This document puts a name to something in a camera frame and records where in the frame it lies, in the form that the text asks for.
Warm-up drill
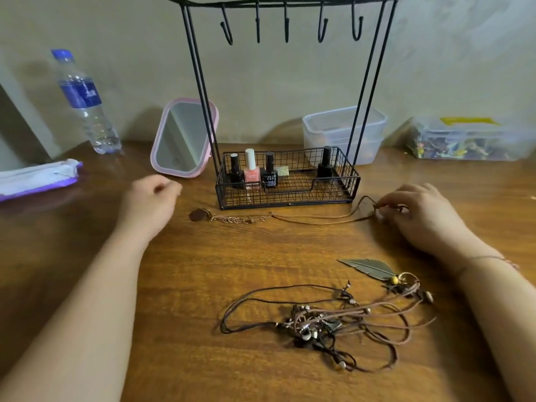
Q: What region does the person's right hand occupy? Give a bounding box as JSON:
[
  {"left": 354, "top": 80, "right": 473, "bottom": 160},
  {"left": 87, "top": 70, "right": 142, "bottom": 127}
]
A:
[{"left": 374, "top": 183, "right": 499, "bottom": 275}]

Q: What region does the person's left hand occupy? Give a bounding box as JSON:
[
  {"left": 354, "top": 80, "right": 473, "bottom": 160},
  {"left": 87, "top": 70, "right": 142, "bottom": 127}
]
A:
[{"left": 115, "top": 174, "right": 184, "bottom": 247}]

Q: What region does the brown oval pendant chain necklace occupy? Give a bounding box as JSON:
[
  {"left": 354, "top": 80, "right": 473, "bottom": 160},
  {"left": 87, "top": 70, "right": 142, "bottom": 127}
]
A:
[{"left": 187, "top": 195, "right": 380, "bottom": 226}]

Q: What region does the metal feather pendant necklace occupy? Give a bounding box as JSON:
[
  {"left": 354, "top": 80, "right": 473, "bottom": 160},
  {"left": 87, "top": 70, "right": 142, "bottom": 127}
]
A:
[{"left": 289, "top": 257, "right": 438, "bottom": 371}]

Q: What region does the tangle of cord necklaces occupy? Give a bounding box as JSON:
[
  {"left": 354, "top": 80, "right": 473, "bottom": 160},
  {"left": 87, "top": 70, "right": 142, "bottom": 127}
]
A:
[{"left": 219, "top": 281, "right": 403, "bottom": 372}]

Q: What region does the black wire jewelry stand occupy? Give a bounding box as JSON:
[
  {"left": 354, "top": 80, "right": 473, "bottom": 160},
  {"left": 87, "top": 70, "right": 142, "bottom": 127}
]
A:
[{"left": 160, "top": 0, "right": 405, "bottom": 210}]

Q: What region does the person's left forearm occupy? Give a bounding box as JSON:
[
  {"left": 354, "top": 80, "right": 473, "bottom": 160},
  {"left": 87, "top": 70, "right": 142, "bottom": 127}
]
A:
[{"left": 0, "top": 226, "right": 151, "bottom": 402}]

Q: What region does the person's right forearm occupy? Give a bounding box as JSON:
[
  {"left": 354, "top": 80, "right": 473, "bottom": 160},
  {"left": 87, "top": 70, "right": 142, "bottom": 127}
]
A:
[{"left": 454, "top": 255, "right": 536, "bottom": 402}]

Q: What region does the pink framed mirror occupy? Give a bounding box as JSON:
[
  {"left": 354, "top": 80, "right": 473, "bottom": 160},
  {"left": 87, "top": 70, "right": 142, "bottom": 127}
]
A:
[{"left": 150, "top": 97, "right": 220, "bottom": 179}]

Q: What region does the clear plastic food container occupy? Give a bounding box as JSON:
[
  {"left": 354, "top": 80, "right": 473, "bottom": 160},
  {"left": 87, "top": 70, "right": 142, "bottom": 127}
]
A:
[
  {"left": 304, "top": 136, "right": 384, "bottom": 166},
  {"left": 301, "top": 106, "right": 388, "bottom": 143}
]

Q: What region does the white purple wet wipes pack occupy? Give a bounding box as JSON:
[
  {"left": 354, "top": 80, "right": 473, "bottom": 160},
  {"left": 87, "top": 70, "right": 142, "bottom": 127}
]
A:
[{"left": 0, "top": 158, "right": 84, "bottom": 202}]

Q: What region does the pink nail polish bottle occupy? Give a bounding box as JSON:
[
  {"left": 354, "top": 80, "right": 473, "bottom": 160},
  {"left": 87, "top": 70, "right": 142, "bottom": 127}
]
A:
[{"left": 243, "top": 148, "right": 262, "bottom": 190}]

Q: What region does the black labelled nail polish bottle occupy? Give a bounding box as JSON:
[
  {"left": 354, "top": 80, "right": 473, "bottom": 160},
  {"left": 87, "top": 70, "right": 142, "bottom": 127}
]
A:
[{"left": 262, "top": 151, "right": 279, "bottom": 190}]

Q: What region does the clear water bottle blue cap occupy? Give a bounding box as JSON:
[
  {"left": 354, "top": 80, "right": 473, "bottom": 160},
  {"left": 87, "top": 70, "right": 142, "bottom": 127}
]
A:
[{"left": 51, "top": 49, "right": 123, "bottom": 155}]

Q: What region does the white shelf unit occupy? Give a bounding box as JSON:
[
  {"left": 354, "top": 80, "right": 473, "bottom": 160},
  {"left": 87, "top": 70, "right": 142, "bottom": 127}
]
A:
[{"left": 0, "top": 64, "right": 61, "bottom": 172}]

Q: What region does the thin cord bracelet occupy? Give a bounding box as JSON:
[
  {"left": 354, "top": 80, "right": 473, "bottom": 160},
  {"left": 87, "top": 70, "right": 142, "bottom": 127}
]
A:
[{"left": 453, "top": 255, "right": 521, "bottom": 282}]

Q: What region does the clear storage box yellow handle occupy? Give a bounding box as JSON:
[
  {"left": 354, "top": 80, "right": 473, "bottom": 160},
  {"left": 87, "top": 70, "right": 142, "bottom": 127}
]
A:
[{"left": 408, "top": 117, "right": 536, "bottom": 162}]

